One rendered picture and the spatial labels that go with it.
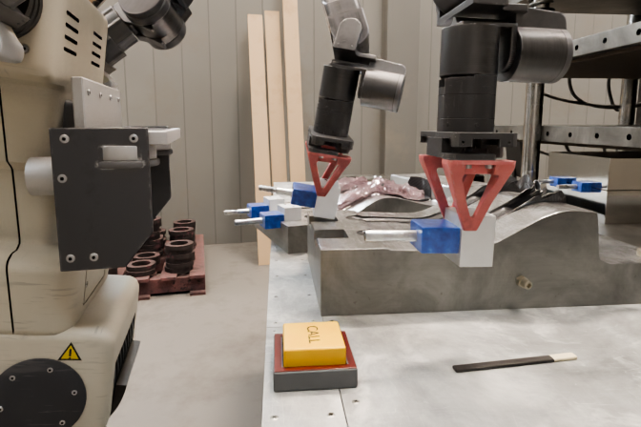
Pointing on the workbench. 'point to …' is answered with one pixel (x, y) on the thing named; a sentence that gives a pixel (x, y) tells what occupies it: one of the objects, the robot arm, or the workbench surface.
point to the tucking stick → (514, 362)
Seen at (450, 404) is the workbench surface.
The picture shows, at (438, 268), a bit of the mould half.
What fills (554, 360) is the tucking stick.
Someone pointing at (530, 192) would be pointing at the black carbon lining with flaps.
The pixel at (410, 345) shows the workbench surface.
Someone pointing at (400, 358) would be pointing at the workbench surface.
